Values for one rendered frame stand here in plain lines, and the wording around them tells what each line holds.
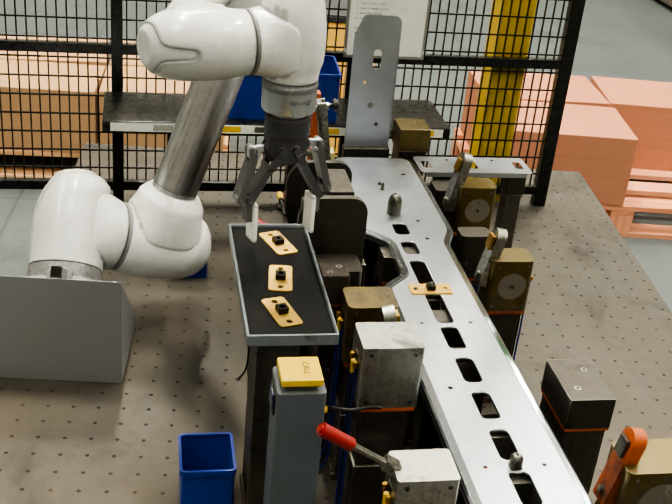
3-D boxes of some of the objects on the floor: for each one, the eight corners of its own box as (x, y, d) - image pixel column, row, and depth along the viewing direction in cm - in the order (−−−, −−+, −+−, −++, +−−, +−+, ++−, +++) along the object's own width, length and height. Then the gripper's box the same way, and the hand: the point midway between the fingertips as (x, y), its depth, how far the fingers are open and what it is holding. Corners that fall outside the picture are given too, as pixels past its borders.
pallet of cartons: (694, 170, 545) (717, 85, 524) (756, 249, 467) (786, 152, 445) (449, 151, 539) (462, 64, 517) (471, 228, 460) (487, 129, 439)
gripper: (232, 126, 161) (227, 254, 171) (360, 112, 171) (347, 233, 182) (214, 109, 167) (210, 234, 177) (338, 97, 177) (327, 215, 188)
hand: (280, 223), depth 179 cm, fingers open, 10 cm apart
